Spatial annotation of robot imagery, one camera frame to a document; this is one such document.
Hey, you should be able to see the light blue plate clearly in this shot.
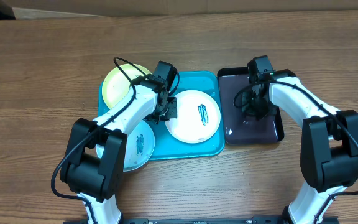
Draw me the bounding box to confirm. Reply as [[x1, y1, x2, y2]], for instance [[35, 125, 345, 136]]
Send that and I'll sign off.
[[94, 119, 156, 172]]

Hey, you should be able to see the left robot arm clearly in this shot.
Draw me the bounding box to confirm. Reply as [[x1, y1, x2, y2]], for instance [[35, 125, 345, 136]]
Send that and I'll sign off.
[[51, 61, 179, 224]]

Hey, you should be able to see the teal plastic tray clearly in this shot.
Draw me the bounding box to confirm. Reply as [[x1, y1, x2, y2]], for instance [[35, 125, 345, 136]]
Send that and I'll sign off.
[[98, 70, 226, 161]]

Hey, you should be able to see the yellow-rimmed plate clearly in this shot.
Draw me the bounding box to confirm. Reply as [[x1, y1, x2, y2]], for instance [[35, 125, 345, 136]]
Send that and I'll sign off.
[[101, 63, 150, 109]]

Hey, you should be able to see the black plastic tray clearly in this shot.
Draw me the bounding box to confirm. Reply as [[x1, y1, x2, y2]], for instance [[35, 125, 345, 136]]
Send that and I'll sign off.
[[217, 67, 285, 145]]

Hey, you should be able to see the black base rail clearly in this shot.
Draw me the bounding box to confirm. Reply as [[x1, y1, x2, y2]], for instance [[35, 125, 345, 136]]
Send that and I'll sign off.
[[62, 214, 340, 224]]

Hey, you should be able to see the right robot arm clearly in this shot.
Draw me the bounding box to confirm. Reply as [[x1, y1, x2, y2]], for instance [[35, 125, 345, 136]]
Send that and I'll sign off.
[[233, 55, 358, 223]]

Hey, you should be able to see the cardboard backdrop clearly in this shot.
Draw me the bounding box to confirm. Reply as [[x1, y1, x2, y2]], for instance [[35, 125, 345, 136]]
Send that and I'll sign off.
[[5, 0, 358, 16]]

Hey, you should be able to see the white plate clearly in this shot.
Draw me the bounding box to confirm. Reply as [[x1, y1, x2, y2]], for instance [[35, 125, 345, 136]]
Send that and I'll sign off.
[[165, 90, 221, 144]]

